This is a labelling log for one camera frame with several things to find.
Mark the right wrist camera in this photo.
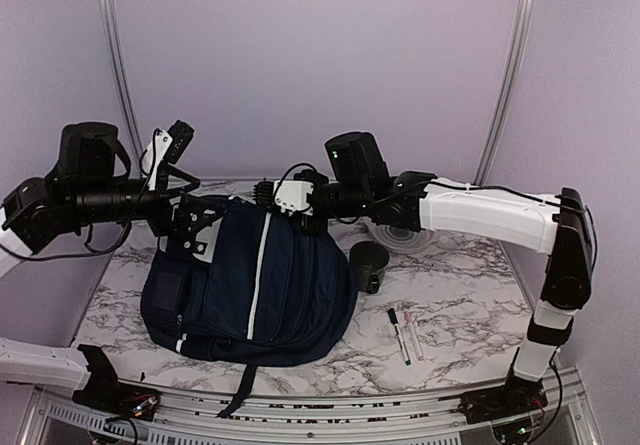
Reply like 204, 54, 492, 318
252, 169, 328, 216

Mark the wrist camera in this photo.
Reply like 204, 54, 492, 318
139, 120, 194, 191
252, 169, 328, 216

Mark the front aluminium rail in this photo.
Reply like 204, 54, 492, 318
17, 371, 602, 444

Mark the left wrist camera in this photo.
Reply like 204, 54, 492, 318
139, 120, 194, 191

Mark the navy blue student backpack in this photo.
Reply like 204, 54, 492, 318
140, 195, 358, 418

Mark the aluminium frame post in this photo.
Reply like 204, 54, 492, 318
98, 0, 145, 177
473, 0, 535, 185

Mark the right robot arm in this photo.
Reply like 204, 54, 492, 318
296, 132, 597, 413

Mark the right aluminium frame post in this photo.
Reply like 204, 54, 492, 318
473, 0, 535, 185

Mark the left aluminium frame post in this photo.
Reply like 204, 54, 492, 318
98, 0, 145, 177

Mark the blue cap marker pen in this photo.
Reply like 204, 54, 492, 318
387, 308, 411, 366

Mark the pink cap marker pen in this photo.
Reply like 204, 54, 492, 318
404, 311, 424, 361

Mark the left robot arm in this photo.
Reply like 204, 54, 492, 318
1, 121, 200, 410

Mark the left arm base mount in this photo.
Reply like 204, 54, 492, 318
72, 344, 160, 422

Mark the grey swirl ceramic plate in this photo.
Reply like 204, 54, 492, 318
369, 224, 434, 254

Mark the dark grey metal mug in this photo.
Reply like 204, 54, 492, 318
349, 241, 390, 295

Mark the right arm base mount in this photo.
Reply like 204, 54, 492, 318
457, 368, 548, 424

